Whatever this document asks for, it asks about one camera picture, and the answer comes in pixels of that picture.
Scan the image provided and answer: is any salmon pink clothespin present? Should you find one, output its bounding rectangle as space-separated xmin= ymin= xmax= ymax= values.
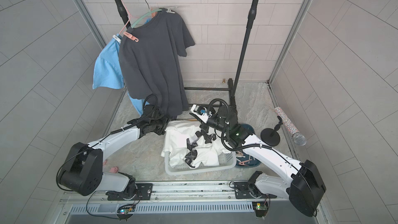
xmin=123 ymin=31 xmax=139 ymax=43

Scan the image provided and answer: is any teal plastic tray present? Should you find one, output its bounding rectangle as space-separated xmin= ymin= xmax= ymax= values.
xmin=234 ymin=123 xmax=262 ymax=169

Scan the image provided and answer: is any grey clothespin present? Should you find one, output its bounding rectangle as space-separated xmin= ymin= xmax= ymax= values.
xmin=165 ymin=6 xmax=178 ymax=13

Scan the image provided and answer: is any dark garment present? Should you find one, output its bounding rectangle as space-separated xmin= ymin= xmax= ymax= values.
xmin=119 ymin=8 xmax=195 ymax=117

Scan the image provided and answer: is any right circuit board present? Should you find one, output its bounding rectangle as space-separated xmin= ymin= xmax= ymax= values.
xmin=252 ymin=201 xmax=269 ymax=218

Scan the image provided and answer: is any white clothespin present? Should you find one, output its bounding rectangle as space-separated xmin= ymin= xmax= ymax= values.
xmin=113 ymin=35 xmax=121 ymax=44

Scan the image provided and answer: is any left circuit board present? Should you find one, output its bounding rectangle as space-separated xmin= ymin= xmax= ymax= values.
xmin=116 ymin=204 xmax=136 ymax=222

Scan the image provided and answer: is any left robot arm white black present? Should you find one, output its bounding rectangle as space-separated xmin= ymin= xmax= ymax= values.
xmin=56 ymin=94 xmax=170 ymax=200

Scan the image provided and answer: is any pink clothespin on floor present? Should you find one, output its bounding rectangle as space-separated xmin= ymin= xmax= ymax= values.
xmin=109 ymin=167 xmax=119 ymax=173

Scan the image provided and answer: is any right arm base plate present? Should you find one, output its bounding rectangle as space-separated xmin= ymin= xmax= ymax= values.
xmin=229 ymin=181 xmax=277 ymax=199

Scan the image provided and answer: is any light blue printed t-shirt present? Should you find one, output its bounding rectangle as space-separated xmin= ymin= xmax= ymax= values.
xmin=92 ymin=18 xmax=147 ymax=116

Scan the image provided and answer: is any pink wire hanger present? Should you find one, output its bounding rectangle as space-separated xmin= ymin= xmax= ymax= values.
xmin=117 ymin=0 xmax=131 ymax=34

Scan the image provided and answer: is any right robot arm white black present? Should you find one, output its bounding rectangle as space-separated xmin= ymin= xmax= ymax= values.
xmin=190 ymin=99 xmax=326 ymax=217

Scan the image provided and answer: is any aluminium mounting rail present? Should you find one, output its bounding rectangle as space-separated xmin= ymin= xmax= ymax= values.
xmin=58 ymin=178 xmax=322 ymax=204

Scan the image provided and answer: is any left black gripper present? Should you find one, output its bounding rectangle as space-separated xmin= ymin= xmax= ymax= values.
xmin=150 ymin=113 xmax=174 ymax=135

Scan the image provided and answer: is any mint green hanger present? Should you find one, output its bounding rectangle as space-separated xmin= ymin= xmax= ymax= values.
xmin=130 ymin=0 xmax=162 ymax=28

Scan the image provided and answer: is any white printed t-shirt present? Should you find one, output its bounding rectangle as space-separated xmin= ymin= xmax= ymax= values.
xmin=161 ymin=120 xmax=232 ymax=169

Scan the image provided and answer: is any white laundry basket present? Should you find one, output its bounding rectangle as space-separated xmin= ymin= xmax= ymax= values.
xmin=164 ymin=151 xmax=236 ymax=176

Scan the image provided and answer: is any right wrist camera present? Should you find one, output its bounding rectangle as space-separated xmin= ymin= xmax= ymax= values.
xmin=190 ymin=104 xmax=209 ymax=123

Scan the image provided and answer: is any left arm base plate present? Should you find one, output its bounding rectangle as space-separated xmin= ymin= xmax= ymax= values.
xmin=106 ymin=183 xmax=153 ymax=201

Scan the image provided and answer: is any glitter microphone on stand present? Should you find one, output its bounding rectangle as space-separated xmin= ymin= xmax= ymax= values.
xmin=260 ymin=107 xmax=307 ymax=147

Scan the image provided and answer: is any circuit board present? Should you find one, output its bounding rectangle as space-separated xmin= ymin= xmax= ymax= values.
xmin=252 ymin=201 xmax=269 ymax=218
xmin=116 ymin=204 xmax=136 ymax=222

